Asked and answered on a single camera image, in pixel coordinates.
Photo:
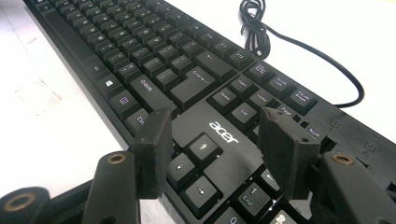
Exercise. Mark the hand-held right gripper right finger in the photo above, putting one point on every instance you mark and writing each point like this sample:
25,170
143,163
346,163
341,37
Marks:
288,155

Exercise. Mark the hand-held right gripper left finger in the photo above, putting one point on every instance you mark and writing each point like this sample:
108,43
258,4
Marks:
154,155

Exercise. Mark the black computer keyboard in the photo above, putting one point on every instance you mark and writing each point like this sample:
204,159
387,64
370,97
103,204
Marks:
193,84

